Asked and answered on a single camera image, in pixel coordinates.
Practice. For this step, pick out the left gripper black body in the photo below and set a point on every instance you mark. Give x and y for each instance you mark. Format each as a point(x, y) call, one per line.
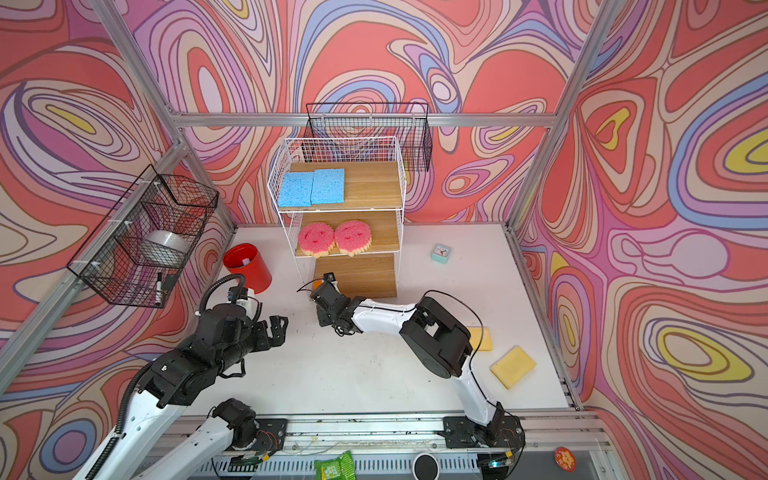
point(252, 339)

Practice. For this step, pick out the green snack packet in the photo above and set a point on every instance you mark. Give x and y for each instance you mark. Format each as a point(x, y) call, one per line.
point(339, 468)

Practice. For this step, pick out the red cylindrical cup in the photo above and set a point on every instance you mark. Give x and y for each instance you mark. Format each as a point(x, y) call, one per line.
point(246, 259)

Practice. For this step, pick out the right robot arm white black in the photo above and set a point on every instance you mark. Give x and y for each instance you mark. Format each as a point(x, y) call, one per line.
point(440, 341)

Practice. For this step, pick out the black wire basket left wall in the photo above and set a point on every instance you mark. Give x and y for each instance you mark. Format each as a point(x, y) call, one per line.
point(118, 264)

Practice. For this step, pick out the black white round speaker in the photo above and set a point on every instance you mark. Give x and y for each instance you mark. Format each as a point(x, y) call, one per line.
point(425, 467)

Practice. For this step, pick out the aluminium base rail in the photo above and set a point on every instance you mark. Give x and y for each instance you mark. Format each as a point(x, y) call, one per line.
point(384, 446)

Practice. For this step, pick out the blue rectangular sponge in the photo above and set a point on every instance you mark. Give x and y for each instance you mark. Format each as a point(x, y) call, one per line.
point(328, 187)
point(296, 190)

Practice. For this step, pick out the black wire basket wall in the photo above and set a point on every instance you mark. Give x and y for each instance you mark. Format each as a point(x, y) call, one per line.
point(408, 122)
point(118, 264)

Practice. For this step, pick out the black wire basket back wall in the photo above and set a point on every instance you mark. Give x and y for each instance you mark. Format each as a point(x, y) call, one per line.
point(408, 122)

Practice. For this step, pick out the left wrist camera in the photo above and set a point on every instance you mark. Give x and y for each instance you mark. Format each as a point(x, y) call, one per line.
point(239, 295)

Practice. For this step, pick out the white wire wooden shelf rack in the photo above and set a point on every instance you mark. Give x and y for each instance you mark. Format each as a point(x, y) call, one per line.
point(375, 184)

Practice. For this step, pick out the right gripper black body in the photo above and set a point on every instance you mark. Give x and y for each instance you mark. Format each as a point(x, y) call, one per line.
point(325, 318)

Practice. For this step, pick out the red round sticker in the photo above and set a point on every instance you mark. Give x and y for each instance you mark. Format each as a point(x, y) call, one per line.
point(565, 459)

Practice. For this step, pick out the pink smiley scrub sponge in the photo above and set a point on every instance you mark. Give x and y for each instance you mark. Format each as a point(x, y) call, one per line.
point(316, 239)

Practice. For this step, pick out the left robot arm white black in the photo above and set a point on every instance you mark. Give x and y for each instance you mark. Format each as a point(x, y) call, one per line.
point(140, 424)

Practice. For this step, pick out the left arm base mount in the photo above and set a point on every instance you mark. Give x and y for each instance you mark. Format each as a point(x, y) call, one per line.
point(255, 439)

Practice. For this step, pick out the mint square alarm clock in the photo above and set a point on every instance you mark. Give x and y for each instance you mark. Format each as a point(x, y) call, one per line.
point(441, 253)

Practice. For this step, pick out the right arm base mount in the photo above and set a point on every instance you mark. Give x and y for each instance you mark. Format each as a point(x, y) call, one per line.
point(505, 432)

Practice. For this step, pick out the yellow pink smiley sponge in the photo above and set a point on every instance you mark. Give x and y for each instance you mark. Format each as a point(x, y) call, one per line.
point(353, 237)

